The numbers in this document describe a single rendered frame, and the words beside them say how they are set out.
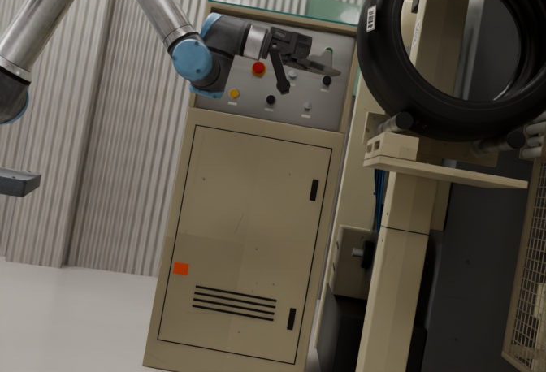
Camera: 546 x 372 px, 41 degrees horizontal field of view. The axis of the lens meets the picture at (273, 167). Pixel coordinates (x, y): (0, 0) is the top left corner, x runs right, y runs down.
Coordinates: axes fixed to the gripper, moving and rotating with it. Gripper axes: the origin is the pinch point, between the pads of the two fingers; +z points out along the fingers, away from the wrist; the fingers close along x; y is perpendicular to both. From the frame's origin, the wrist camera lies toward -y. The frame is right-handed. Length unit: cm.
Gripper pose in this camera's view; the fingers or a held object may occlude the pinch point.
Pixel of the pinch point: (335, 75)
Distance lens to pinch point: 193.1
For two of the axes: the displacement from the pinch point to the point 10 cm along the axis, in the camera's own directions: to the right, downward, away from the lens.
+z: 9.6, 2.9, -0.2
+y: 2.9, -9.6, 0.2
